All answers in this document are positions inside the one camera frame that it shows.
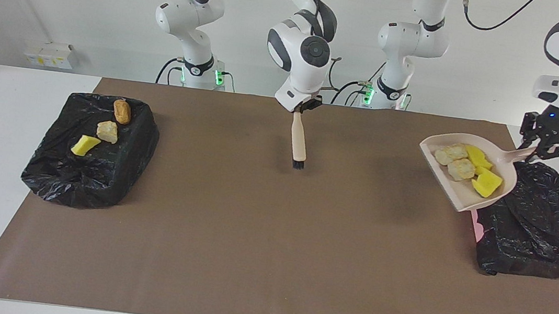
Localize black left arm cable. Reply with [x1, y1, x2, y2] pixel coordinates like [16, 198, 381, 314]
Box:
[458, 0, 538, 37]

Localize black crumpled trash bag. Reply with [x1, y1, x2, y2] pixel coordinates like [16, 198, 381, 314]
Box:
[466, 156, 559, 284]

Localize yellow sponge green backing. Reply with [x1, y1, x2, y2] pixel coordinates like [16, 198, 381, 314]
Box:
[70, 133, 103, 159]

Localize toy croissant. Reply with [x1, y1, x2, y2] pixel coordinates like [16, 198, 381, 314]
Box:
[95, 119, 121, 145]

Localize black bag lined trash bin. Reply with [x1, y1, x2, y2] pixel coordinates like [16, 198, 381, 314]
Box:
[18, 86, 164, 217]

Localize black base cable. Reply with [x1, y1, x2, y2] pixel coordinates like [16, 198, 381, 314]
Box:
[330, 77, 374, 108]
[155, 55, 186, 87]

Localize yellow notched sponge piece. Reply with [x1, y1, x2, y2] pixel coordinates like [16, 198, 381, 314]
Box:
[469, 167, 505, 200]

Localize yellow wavy sponge piece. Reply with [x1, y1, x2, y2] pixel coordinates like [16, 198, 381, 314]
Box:
[462, 144, 496, 176]

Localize large beige rock chunk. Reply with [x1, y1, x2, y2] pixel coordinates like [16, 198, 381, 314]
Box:
[446, 156, 477, 183]

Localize small beige rock chunk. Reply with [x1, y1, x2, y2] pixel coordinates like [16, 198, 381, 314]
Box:
[433, 142, 470, 169]

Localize white wall socket box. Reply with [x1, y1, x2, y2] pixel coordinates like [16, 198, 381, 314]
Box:
[21, 39, 81, 71]

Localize pink plastic bin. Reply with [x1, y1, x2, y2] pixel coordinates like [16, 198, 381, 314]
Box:
[467, 209, 487, 244]

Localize brown paper table mat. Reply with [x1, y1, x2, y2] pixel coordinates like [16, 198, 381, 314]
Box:
[0, 66, 559, 314]

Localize beige plastic dustpan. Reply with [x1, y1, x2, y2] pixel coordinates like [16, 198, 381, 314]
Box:
[412, 128, 539, 220]

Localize brown toy bread roll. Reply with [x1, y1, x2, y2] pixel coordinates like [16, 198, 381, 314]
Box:
[111, 99, 134, 126]

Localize beige hand brush black bristles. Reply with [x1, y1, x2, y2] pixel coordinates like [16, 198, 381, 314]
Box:
[286, 109, 312, 171]

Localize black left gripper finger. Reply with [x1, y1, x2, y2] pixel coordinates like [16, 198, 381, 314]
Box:
[517, 110, 543, 151]
[532, 134, 559, 166]

